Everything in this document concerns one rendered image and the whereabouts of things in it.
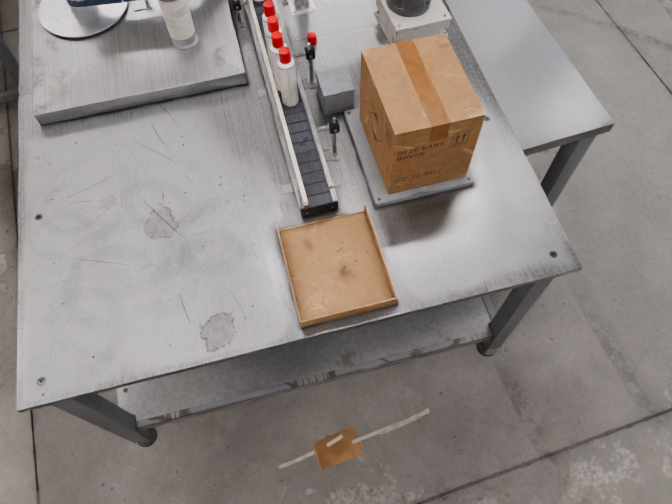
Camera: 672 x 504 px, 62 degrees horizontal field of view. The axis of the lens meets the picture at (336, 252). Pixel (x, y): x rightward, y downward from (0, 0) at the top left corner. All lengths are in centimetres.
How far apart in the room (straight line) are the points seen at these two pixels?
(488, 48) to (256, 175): 91
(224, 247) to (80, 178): 51
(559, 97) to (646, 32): 177
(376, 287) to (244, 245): 39
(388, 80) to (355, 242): 44
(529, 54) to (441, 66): 58
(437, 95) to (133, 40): 108
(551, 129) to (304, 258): 88
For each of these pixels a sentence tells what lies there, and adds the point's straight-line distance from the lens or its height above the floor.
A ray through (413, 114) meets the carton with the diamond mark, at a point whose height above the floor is 112.
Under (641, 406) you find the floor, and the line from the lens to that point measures 253.
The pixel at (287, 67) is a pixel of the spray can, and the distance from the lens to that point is 168.
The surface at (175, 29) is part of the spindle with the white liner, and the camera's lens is 199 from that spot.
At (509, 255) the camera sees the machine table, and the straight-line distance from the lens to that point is 161.
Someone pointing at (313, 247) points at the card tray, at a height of 83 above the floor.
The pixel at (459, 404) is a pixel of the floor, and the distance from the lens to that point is 230.
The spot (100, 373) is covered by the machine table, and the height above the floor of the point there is 83.
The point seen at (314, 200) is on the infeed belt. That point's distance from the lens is 158.
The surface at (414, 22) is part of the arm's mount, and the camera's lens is 201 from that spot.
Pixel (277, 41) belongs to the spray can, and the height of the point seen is 108.
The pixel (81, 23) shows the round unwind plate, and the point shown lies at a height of 89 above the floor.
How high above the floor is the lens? 221
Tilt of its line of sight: 63 degrees down
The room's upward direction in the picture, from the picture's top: 2 degrees counter-clockwise
